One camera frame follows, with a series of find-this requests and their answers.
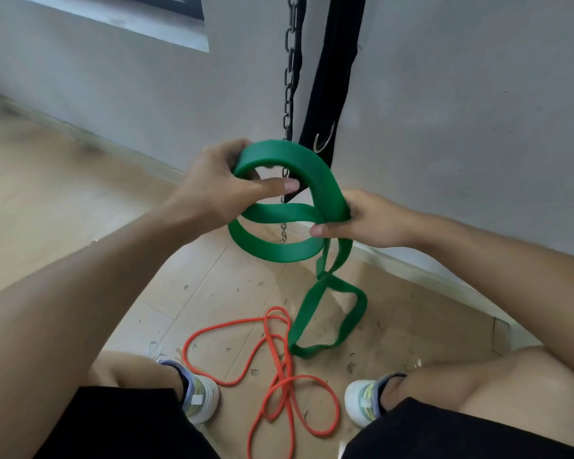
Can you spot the person's right hand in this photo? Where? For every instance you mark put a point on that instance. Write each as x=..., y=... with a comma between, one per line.
x=378, y=219

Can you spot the person's left hand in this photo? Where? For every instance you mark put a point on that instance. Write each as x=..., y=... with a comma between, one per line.
x=210, y=191

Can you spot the person's left thumb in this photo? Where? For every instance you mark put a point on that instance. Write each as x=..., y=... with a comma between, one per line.
x=272, y=187

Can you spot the person's right thumb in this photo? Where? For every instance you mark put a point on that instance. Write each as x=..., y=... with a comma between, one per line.
x=332, y=228

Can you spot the green resistance band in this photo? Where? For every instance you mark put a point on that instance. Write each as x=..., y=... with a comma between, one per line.
x=287, y=157

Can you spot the person's right forearm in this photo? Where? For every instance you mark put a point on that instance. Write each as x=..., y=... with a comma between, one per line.
x=507, y=286

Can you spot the person's left forearm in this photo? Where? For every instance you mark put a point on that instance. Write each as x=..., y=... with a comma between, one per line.
x=71, y=320

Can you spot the orange resistance band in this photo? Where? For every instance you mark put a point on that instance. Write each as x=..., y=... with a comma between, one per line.
x=282, y=377

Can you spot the person's right shoe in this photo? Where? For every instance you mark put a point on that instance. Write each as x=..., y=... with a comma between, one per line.
x=363, y=401

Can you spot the person's shoe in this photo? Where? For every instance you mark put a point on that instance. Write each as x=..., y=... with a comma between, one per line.
x=363, y=401
x=198, y=394

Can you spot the person's left shoe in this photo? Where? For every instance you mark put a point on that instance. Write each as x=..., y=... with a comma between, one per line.
x=198, y=394

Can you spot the person's left leg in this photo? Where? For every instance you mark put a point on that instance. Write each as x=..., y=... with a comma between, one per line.
x=134, y=372

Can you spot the person's leg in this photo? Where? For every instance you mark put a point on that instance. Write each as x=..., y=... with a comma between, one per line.
x=497, y=391
x=134, y=372

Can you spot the person's right leg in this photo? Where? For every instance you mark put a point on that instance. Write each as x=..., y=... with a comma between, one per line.
x=497, y=391

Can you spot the black shorts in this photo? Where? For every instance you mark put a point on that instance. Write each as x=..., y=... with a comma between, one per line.
x=124, y=425

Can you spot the wall poster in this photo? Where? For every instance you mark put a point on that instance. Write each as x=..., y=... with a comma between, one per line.
x=138, y=14

